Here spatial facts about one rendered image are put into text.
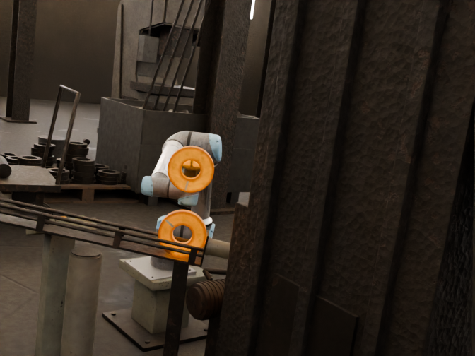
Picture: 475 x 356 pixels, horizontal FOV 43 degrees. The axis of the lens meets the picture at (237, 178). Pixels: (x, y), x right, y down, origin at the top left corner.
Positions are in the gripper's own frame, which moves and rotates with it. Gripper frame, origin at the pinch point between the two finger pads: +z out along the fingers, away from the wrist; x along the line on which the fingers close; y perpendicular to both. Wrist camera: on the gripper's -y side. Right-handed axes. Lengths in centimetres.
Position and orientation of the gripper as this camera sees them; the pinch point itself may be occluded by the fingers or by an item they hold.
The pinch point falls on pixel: (191, 163)
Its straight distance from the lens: 205.5
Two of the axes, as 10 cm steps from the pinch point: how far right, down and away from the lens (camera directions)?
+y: 1.1, -9.9, 0.8
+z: 0.7, -0.7, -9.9
